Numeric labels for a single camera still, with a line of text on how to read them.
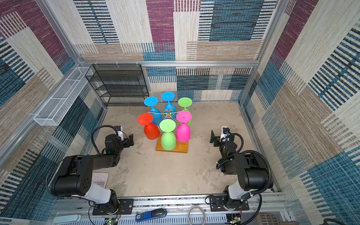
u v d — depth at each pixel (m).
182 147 0.93
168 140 0.71
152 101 0.76
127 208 0.73
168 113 0.73
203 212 0.70
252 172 0.45
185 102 0.74
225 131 0.76
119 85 1.09
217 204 0.73
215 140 0.82
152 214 0.68
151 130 0.77
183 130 0.74
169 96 0.78
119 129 0.83
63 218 0.69
